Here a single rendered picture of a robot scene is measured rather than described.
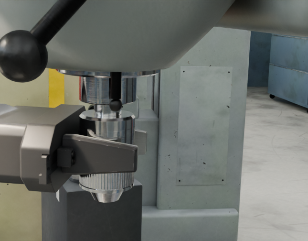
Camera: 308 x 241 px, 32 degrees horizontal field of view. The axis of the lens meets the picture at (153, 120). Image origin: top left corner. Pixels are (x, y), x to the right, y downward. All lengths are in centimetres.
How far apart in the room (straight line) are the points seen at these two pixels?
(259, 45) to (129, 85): 981
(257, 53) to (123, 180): 980
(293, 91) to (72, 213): 738
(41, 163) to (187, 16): 15
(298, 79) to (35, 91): 613
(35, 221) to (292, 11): 204
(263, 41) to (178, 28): 988
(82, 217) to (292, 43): 747
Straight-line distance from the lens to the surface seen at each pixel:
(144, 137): 48
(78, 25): 36
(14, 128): 44
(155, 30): 37
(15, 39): 31
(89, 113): 45
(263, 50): 1027
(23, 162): 42
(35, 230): 235
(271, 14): 38
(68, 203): 81
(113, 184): 45
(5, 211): 232
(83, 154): 43
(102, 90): 43
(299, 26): 37
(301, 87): 789
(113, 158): 43
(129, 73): 41
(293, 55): 815
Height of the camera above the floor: 136
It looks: 12 degrees down
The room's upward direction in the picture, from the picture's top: 2 degrees clockwise
